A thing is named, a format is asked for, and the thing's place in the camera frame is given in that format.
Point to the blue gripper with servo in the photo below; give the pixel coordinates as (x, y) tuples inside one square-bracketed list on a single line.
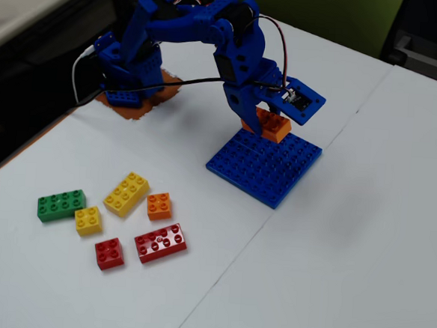
[(242, 100)]

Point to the orange 2x4 toy block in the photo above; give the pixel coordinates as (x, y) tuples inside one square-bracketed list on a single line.
[(277, 128)]

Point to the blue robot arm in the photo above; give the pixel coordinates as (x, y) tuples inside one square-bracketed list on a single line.
[(168, 29)]

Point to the orange 2x2 toy block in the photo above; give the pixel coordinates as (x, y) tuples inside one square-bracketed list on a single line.
[(159, 206)]

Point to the yellow 2x4 toy block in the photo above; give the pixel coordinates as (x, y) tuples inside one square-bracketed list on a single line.
[(126, 195)]

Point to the red 2x4 toy block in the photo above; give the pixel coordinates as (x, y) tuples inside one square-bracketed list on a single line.
[(160, 244)]

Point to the yellow 2x2 toy block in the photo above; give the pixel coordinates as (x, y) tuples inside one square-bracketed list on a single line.
[(88, 220)]

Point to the red 2x2 toy block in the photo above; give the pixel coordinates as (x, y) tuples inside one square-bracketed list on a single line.
[(109, 254)]

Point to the green 2x4 toy block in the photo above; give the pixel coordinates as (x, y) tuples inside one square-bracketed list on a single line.
[(58, 207)]

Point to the blue 8x8 baseplate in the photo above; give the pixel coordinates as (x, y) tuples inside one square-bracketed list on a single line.
[(263, 171)]

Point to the white foam board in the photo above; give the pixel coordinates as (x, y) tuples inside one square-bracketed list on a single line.
[(81, 304), (347, 255)]

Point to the white desk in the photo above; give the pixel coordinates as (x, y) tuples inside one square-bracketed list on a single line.
[(27, 0)]

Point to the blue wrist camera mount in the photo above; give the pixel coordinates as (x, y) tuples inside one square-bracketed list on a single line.
[(304, 115)]

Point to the grey metal chair frame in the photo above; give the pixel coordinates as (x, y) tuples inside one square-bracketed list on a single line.
[(428, 56)]

